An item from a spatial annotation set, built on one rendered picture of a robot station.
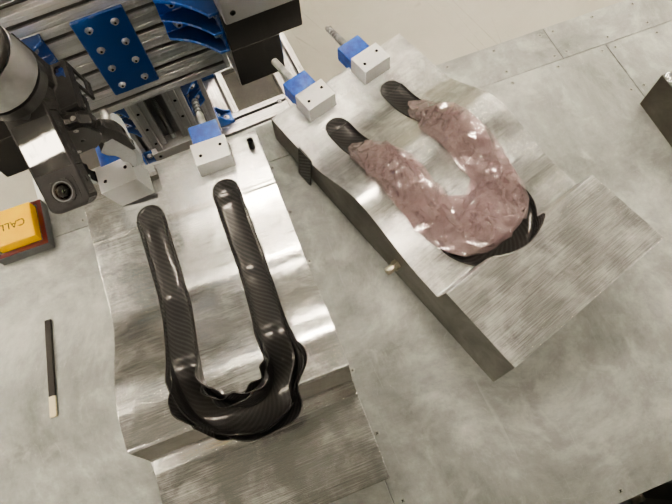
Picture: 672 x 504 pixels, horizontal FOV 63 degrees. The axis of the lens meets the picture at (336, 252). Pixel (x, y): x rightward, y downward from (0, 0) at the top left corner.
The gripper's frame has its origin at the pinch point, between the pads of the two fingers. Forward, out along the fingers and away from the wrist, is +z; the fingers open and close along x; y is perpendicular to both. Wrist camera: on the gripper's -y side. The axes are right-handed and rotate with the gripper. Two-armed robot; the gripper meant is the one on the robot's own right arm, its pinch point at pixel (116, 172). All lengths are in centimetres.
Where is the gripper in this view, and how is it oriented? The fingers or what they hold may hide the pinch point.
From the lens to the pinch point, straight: 77.3
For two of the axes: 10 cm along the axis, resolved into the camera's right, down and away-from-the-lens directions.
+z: 1.2, 2.1, 9.7
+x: -9.2, 3.9, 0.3
